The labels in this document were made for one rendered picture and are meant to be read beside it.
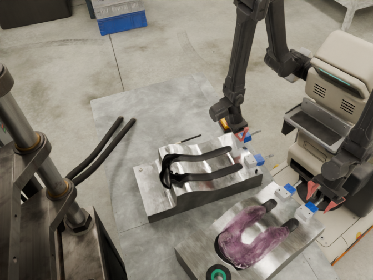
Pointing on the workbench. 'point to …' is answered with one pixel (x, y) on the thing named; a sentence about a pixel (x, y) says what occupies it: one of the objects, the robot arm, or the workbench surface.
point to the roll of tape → (217, 269)
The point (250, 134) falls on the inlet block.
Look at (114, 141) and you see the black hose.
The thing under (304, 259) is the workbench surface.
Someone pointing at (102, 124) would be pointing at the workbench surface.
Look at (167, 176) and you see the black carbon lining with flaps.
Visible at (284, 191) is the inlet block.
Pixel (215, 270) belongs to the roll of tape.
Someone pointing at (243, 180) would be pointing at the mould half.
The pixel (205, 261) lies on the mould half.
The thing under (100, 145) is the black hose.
